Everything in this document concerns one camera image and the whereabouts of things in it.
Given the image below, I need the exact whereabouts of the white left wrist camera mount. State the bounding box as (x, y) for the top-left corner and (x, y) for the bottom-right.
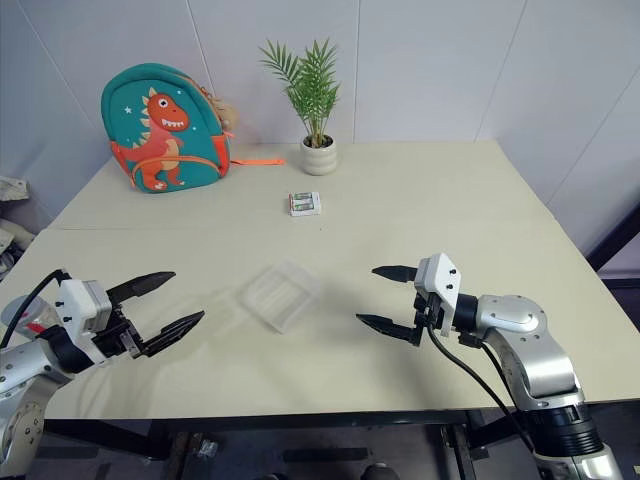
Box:
(54, 278), (113, 362)

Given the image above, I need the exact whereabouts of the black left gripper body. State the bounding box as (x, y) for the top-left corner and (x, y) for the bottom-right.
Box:
(92, 299), (146, 361)

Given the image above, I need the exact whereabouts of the dark metal post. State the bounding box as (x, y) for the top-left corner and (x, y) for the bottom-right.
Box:
(586, 199), (640, 274)

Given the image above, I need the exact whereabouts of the green palm plant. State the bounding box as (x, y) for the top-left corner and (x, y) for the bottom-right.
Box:
(258, 37), (343, 149)

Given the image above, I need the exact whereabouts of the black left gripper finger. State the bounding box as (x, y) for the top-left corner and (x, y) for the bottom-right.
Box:
(136, 310), (207, 359)
(106, 271), (177, 307)

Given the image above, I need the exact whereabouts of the black table frame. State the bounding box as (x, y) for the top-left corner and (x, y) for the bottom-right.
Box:
(43, 408), (539, 480)

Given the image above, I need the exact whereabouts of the clear plastic container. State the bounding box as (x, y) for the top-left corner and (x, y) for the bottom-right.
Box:
(236, 258), (323, 335)

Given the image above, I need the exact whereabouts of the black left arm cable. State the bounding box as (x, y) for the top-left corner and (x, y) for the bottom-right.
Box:
(0, 268), (70, 351)

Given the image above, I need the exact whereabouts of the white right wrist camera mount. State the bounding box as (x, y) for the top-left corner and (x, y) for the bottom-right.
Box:
(413, 252), (464, 337)

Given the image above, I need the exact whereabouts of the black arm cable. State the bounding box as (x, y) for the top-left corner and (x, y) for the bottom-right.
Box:
(458, 333), (527, 419)
(427, 322), (535, 453)
(0, 268), (70, 351)

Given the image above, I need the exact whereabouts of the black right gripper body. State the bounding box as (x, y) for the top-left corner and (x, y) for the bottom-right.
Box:
(412, 290), (446, 347)

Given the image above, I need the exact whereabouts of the teal dinosaur backpack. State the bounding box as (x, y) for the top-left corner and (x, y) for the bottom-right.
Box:
(100, 62), (286, 195)

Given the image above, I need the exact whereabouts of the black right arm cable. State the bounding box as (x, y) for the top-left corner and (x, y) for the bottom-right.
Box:
(427, 322), (535, 453)
(458, 333), (527, 419)

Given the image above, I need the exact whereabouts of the beige plush keychain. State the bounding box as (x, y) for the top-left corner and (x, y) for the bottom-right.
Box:
(208, 94), (242, 132)

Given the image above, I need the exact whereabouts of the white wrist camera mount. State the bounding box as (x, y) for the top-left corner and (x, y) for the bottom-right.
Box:
(413, 252), (464, 337)
(54, 278), (113, 362)

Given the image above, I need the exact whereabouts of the white battery pack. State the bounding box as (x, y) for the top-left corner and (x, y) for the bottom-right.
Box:
(287, 190), (322, 218)

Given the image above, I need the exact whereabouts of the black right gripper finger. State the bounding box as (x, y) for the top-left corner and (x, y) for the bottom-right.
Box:
(371, 264), (418, 287)
(355, 313), (421, 347)

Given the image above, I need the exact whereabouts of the white ribbed plant pot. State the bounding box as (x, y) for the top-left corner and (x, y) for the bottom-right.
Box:
(300, 134), (339, 176)

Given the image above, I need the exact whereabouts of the dark rounded shape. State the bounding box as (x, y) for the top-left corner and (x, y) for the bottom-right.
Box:
(363, 462), (398, 480)

